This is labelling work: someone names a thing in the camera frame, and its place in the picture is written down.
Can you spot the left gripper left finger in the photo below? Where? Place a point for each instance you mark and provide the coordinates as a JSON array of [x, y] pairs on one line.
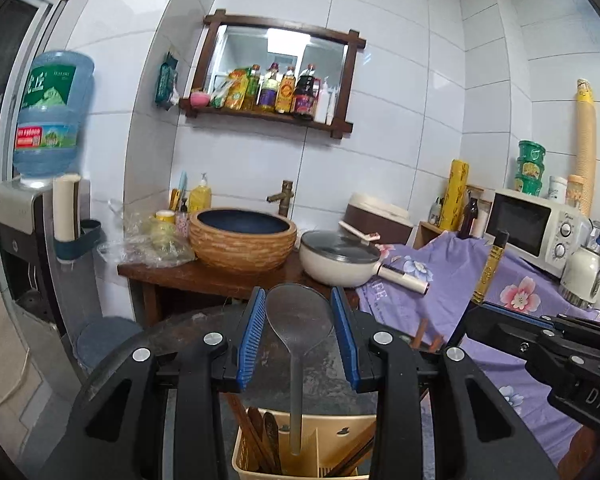
[[221, 361]]

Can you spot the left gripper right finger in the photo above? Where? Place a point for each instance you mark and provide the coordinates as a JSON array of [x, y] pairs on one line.
[[377, 360]]

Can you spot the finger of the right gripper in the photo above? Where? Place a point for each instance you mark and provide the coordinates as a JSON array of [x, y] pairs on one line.
[[504, 330]]

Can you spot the translucent grey plastic spoon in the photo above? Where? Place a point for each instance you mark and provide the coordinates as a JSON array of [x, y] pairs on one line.
[[301, 319]]

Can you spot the dark black chopstick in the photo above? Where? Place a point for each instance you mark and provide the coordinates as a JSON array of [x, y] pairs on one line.
[[493, 259]]

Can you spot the brown wooden chopstick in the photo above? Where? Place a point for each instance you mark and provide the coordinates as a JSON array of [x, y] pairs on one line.
[[420, 332], [362, 446], [436, 344]]

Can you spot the person's right hand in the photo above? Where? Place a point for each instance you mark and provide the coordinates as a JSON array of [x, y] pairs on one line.
[[581, 449]]

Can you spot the round glass table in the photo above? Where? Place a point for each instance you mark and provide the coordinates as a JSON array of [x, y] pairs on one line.
[[325, 389]]

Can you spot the metal spoon large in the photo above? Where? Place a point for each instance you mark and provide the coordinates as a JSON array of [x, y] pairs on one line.
[[256, 424]]

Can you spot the left brown chopstick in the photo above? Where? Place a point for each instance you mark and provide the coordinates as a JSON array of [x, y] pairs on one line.
[[240, 414]]

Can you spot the white kettle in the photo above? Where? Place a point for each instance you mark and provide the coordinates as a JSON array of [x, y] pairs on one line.
[[580, 282]]

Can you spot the purple floral cloth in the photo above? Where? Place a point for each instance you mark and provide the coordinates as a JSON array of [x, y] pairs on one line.
[[520, 300]]

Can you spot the cream plastic utensil holder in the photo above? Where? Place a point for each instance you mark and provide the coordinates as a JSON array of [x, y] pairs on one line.
[[326, 441]]

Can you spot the white microwave oven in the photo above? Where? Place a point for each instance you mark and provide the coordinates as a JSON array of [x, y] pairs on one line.
[[542, 232]]

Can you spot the white cooking pot with lid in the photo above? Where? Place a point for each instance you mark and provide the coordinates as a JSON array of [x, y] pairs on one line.
[[334, 259]]

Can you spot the wooden counter table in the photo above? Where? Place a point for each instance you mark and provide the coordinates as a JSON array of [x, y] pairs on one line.
[[154, 289]]

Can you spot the woven basin sink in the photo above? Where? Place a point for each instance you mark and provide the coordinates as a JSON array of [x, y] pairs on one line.
[[241, 240]]

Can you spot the brown glass bottle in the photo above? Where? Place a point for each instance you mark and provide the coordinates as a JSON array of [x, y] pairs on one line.
[[469, 217]]

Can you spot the brown rice cooker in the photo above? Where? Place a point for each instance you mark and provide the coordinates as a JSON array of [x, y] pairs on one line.
[[370, 215]]

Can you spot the clear plastic bag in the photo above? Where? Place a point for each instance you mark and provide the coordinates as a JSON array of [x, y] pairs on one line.
[[143, 233]]

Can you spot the green stacked cups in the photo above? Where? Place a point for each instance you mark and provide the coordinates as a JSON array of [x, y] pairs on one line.
[[529, 168]]

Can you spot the yellow dish soap bottle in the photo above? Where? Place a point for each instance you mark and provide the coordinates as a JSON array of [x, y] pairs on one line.
[[200, 197]]

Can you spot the yellow roll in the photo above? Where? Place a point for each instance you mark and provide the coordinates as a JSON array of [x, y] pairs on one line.
[[454, 198]]

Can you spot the water dispenser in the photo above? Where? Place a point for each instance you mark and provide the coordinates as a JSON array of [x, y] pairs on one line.
[[49, 278]]

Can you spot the brass faucet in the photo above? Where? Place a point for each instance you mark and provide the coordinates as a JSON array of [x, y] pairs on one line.
[[283, 198]]

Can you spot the tall paper cup stack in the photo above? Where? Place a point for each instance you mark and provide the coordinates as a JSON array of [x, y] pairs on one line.
[[586, 142]]

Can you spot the paper towel roll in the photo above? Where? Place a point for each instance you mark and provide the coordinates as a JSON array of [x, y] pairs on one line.
[[66, 207]]

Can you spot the pink small bowl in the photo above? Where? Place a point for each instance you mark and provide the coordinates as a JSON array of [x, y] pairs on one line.
[[199, 99]]

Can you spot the dark soy sauce bottle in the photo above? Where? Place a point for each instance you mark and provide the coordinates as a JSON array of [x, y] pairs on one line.
[[304, 96]]

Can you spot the yellow oil bottle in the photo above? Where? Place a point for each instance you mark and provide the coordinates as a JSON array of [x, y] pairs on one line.
[[285, 92]]

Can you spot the purple label bottle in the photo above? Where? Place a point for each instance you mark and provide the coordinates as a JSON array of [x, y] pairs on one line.
[[269, 89]]

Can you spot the green hanging packet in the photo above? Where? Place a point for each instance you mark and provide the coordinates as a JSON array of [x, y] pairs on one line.
[[166, 94]]

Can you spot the blue water jug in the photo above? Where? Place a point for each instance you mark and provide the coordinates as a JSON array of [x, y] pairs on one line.
[[53, 108]]

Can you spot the wooden framed mirror shelf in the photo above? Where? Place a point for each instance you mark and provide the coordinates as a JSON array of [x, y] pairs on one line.
[[239, 49]]

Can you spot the sliding window frame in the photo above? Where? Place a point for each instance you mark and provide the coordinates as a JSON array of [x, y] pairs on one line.
[[25, 26]]

